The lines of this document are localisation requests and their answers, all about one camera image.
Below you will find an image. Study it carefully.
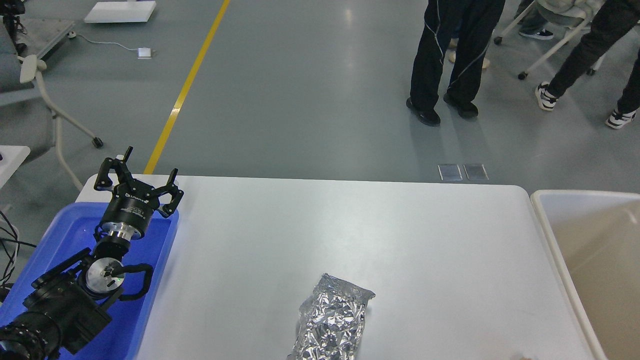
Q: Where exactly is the white cable on floor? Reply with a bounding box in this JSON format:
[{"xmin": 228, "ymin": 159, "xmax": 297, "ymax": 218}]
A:
[{"xmin": 67, "ymin": 32, "xmax": 141, "ymax": 53}]

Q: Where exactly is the white flat board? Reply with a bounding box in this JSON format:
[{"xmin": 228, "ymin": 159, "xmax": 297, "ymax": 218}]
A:
[{"xmin": 83, "ymin": 0, "xmax": 157, "ymax": 24}]

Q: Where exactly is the grey office chair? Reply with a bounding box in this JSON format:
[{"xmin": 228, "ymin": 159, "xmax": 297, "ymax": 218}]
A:
[{"xmin": 1, "ymin": 27, "xmax": 104, "ymax": 190}]

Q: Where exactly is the grey platform cart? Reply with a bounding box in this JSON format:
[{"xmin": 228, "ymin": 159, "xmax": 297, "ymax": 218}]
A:
[{"xmin": 17, "ymin": 17, "xmax": 75, "ymax": 60}]

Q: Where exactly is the left metal floor plate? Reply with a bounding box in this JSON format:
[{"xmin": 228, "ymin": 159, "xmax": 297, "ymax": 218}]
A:
[{"xmin": 438, "ymin": 163, "xmax": 464, "ymax": 182}]

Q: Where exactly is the white side table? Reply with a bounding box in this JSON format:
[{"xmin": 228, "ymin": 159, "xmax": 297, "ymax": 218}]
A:
[{"xmin": 0, "ymin": 145, "xmax": 31, "ymax": 189}]

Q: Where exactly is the black cables bundle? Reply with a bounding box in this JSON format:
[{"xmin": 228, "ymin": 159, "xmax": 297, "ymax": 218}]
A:
[{"xmin": 0, "ymin": 210, "xmax": 38, "ymax": 301}]

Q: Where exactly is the person in blue jeans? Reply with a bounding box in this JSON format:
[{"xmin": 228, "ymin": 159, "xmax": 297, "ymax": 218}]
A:
[{"xmin": 447, "ymin": 38, "xmax": 490, "ymax": 71}]

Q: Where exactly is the right metal floor plate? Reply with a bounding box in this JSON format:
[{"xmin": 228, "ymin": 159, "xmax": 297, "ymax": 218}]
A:
[{"xmin": 463, "ymin": 163, "xmax": 489, "ymax": 181}]

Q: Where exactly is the person in black tracksuit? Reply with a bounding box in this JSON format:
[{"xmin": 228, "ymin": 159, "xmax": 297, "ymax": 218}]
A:
[{"xmin": 405, "ymin": 0, "xmax": 507, "ymax": 127}]

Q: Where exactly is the white rolling chair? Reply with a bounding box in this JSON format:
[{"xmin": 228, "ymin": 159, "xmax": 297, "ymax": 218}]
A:
[{"xmin": 494, "ymin": 0, "xmax": 608, "ymax": 81}]

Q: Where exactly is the white power adapter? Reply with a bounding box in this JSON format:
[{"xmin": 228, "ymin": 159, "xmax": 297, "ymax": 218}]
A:
[{"xmin": 137, "ymin": 47, "xmax": 153, "ymax": 60}]

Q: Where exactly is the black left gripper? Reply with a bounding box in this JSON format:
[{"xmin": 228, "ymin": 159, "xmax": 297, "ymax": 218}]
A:
[{"xmin": 93, "ymin": 146, "xmax": 185, "ymax": 239}]

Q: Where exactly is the crumpled silver foil bag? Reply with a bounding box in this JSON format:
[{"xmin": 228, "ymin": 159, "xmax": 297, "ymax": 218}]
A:
[{"xmin": 287, "ymin": 273, "xmax": 376, "ymax": 360}]

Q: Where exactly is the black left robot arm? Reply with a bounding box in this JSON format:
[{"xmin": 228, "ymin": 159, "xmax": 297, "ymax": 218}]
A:
[{"xmin": 1, "ymin": 146, "xmax": 184, "ymax": 360}]

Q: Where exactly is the metal floor plate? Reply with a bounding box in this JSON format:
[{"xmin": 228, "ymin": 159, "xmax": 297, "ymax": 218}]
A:
[
  {"xmin": 438, "ymin": 163, "xmax": 464, "ymax": 182},
  {"xmin": 463, "ymin": 163, "xmax": 489, "ymax": 181}
]

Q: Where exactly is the blue plastic bin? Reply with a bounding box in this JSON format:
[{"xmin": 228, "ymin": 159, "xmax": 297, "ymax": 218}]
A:
[{"xmin": 1, "ymin": 202, "xmax": 178, "ymax": 360}]

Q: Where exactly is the person in black pants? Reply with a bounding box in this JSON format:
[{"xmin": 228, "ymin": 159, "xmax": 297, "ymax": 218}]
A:
[{"xmin": 534, "ymin": 0, "xmax": 640, "ymax": 130}]

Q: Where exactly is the beige plastic bin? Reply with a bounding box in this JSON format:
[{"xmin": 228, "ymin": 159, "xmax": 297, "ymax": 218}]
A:
[{"xmin": 530, "ymin": 189, "xmax": 640, "ymax": 360}]

